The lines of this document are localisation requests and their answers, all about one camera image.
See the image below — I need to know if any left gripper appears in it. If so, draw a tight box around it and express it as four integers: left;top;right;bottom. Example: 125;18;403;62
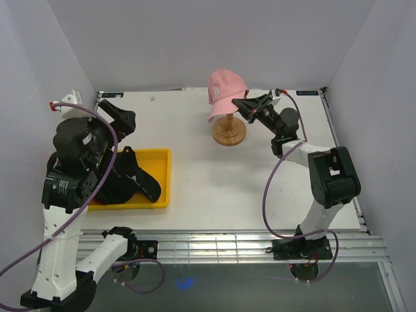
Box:
84;99;135;171

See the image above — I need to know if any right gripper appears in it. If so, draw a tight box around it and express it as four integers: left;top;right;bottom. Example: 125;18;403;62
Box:
231;94;282;137

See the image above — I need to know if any pink baseball cap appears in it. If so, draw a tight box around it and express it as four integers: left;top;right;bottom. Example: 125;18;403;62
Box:
207;68;249;122

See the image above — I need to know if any black cap gold logo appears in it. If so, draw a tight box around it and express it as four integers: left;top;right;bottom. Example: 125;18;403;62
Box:
94;146;161;205

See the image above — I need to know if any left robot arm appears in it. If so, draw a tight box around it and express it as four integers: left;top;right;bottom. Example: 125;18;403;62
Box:
20;100;144;311

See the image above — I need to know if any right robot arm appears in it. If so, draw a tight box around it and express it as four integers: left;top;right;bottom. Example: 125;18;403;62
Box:
232;93;361;261

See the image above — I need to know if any wooden hat stand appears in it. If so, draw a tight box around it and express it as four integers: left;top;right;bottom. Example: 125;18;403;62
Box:
212;114;246;146

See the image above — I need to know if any yellow plastic tray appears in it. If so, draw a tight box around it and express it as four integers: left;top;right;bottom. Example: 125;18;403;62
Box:
88;146;172;211

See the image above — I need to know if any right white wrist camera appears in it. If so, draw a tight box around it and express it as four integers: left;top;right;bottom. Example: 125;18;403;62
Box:
269;88;283;106

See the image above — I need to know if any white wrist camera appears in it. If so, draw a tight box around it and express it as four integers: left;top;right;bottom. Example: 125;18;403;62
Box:
269;88;283;106
49;90;85;120

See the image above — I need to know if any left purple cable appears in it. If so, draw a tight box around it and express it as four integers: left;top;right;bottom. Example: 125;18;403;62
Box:
0;101;166;312

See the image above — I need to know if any purple cable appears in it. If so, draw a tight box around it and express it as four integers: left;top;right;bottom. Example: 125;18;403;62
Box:
261;89;341;285
0;101;166;312

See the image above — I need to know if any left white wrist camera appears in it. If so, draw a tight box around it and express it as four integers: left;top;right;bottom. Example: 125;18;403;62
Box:
49;90;85;120

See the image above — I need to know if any aluminium frame rail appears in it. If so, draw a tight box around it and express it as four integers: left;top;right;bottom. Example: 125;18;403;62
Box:
74;231;391;265

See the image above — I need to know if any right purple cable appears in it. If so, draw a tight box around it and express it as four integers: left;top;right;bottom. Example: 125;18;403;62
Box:
261;89;341;285

